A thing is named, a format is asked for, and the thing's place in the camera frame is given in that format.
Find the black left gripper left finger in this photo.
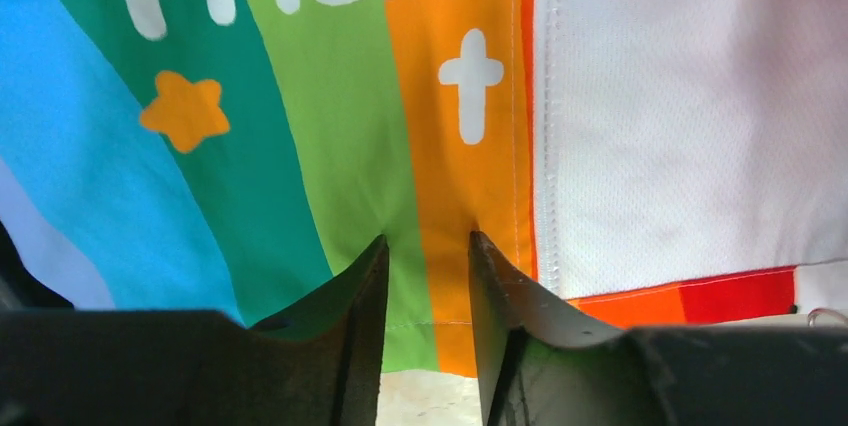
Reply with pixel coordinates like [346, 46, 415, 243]
[1, 236, 389, 425]

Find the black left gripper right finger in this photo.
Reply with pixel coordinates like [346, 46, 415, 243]
[469, 231, 847, 425]

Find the rainbow and white kids jacket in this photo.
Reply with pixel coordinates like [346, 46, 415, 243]
[1, 0, 847, 376]

